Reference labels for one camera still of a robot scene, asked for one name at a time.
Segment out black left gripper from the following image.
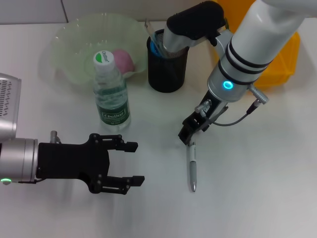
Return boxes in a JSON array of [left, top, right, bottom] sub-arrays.
[[37, 133, 145, 195]]

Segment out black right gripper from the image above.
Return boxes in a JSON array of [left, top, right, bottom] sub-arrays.
[[178, 90, 230, 145]]

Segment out white grey pen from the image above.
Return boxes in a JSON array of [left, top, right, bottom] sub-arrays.
[[187, 138, 199, 193]]

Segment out clear plastic water bottle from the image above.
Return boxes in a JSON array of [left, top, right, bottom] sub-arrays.
[[93, 50, 132, 131]]

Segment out blue scissors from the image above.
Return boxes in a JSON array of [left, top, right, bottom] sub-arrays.
[[150, 41, 165, 59]]

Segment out clear plastic ruler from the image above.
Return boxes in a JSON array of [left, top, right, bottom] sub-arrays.
[[144, 19, 169, 58]]

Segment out black mesh pen holder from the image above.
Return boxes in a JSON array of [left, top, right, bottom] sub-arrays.
[[146, 29, 189, 94]]

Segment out pink peach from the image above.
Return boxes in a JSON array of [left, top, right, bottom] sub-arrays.
[[112, 49, 136, 75]]

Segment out green translucent fruit plate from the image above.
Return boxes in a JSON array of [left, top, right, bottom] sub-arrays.
[[39, 12, 147, 96]]

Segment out yellow plastic bin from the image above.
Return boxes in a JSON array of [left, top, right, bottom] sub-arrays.
[[210, 0, 301, 88]]

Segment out white partition panel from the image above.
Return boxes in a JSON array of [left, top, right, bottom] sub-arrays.
[[0, 0, 174, 25]]

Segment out grey right gripper cable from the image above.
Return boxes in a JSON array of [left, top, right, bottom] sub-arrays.
[[211, 98, 270, 126]]

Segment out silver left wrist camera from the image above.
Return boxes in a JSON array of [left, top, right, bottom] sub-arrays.
[[0, 73, 22, 139]]

